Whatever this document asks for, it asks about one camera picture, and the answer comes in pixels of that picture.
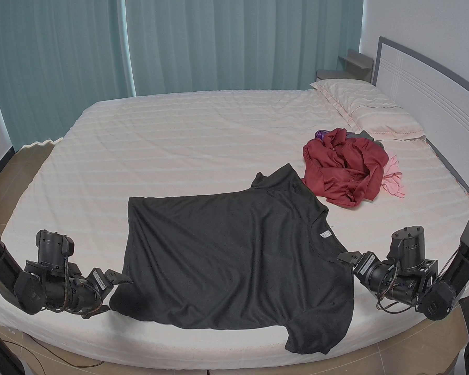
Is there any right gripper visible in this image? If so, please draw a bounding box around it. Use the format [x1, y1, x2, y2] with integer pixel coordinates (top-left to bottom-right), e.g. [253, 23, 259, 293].
[336, 251, 394, 294]

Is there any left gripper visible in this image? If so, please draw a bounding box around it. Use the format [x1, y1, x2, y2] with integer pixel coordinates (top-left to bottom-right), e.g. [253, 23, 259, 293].
[68, 267, 133, 320]

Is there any black polo shirt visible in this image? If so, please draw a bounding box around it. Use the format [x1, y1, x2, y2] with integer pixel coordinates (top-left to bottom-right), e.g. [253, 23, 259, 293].
[109, 163, 355, 355]

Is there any bed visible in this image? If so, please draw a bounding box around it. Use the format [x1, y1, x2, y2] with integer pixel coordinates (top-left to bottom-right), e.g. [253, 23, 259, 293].
[0, 36, 469, 370]

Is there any dark red garment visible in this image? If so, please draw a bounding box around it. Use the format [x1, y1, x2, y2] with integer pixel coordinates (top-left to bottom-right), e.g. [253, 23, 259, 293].
[303, 128, 389, 210]

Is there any pink garment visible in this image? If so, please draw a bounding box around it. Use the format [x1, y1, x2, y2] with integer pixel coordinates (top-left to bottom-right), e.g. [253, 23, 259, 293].
[381, 153, 405, 199]

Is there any grey garment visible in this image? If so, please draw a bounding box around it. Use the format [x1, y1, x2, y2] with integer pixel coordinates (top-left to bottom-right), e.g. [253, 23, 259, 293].
[346, 130, 384, 149]

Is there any cream pillow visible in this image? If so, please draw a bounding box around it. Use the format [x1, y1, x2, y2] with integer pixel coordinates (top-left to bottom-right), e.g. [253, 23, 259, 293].
[311, 78, 427, 141]

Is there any grey bedside table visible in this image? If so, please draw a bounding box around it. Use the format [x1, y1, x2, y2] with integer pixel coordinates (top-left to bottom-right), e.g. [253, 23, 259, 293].
[316, 48, 376, 83]

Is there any blue-green curtain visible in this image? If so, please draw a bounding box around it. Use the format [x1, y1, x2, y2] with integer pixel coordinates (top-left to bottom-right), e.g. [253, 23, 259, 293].
[124, 0, 365, 95]
[0, 0, 137, 153]

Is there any black cable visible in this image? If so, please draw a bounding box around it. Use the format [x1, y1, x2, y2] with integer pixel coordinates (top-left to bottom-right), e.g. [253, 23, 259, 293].
[375, 298, 416, 314]
[0, 338, 104, 369]

